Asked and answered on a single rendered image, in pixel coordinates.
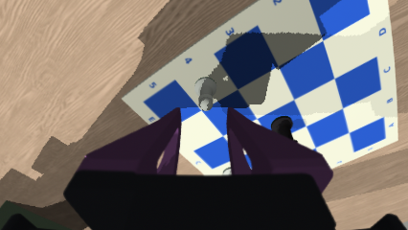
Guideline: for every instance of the white pawn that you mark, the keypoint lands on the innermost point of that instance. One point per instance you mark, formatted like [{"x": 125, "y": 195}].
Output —
[{"x": 205, "y": 88}]

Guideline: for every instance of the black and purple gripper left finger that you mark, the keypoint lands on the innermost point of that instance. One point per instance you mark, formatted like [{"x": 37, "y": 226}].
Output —
[{"x": 140, "y": 150}]

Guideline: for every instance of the black chess piece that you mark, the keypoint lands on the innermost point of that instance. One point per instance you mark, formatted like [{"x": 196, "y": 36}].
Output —
[{"x": 282, "y": 125}]

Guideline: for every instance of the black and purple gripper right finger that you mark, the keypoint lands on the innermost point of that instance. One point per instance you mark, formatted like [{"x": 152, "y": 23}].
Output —
[{"x": 271, "y": 152}]

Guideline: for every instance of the blue and white chessboard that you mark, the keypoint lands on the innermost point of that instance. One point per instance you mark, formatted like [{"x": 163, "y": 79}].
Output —
[{"x": 328, "y": 65}]

